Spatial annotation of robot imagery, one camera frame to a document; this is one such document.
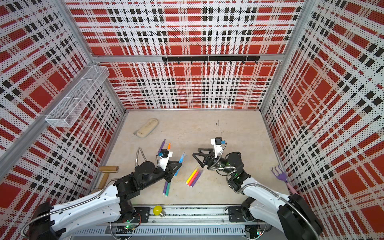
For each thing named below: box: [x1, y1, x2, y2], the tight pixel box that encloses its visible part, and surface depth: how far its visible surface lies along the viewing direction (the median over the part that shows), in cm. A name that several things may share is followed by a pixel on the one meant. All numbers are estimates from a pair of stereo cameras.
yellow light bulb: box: [153, 205, 164, 217], surface depth 75 cm
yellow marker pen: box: [186, 169, 198, 184], surface depth 88 cm
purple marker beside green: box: [162, 180, 168, 195], surface depth 84 cm
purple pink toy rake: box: [271, 164, 297, 195], surface depth 88 cm
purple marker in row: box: [190, 172, 202, 188], surface depth 86 cm
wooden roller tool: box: [98, 166, 119, 189], surface depth 89 cm
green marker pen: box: [165, 182, 171, 197], surface depth 84 cm
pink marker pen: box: [187, 171, 200, 187], surface depth 86 cm
